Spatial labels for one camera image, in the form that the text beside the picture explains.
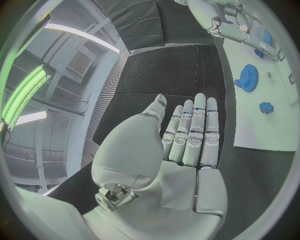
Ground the white task board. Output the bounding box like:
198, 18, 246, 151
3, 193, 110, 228
221, 16, 299, 152

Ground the blue gear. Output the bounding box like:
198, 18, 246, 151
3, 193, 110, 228
238, 63, 260, 93

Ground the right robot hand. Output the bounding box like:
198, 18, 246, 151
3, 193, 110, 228
218, 0, 286, 61

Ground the glowing light bar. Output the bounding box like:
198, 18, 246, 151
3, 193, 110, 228
0, 63, 52, 132

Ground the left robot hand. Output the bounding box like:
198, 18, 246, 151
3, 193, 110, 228
81, 92, 229, 240

